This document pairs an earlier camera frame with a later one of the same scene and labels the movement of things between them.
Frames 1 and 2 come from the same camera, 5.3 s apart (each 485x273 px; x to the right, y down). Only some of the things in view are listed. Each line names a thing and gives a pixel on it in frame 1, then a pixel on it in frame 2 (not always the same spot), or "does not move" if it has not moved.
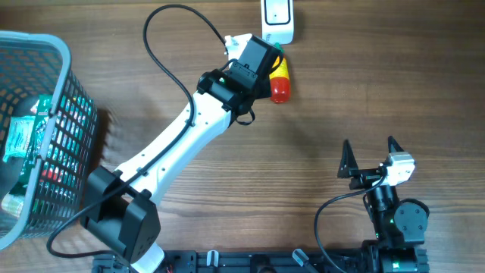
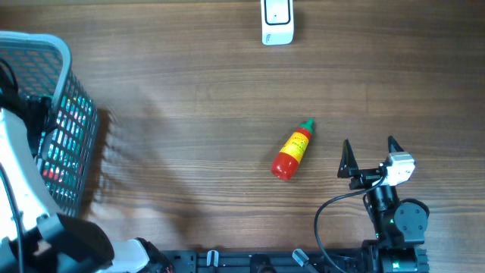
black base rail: (361, 261) does not move
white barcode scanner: (277, 21) does not move
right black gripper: (348, 168) does not move
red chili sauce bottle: (280, 80) → (286, 163)
